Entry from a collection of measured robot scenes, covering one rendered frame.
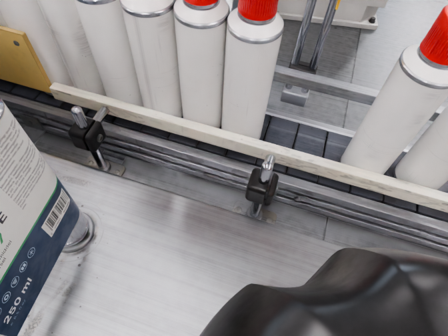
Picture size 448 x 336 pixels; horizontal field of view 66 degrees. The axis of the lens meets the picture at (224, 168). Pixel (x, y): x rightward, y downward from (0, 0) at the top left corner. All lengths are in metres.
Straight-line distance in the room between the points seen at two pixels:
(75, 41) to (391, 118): 0.34
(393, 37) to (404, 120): 0.42
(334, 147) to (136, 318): 0.30
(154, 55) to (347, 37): 0.44
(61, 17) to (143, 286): 0.28
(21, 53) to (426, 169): 0.47
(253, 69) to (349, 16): 0.43
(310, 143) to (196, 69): 0.18
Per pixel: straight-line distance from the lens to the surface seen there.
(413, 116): 0.35
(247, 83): 0.34
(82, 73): 0.46
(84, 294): 0.37
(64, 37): 0.43
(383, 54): 0.71
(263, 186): 0.36
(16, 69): 0.51
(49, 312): 0.38
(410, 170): 0.43
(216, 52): 0.35
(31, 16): 0.45
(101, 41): 0.39
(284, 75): 0.41
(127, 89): 0.43
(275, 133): 0.45
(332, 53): 0.67
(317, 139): 0.46
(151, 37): 0.36
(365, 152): 0.39
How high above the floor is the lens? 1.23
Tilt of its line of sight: 57 degrees down
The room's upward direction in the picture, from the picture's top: 4 degrees clockwise
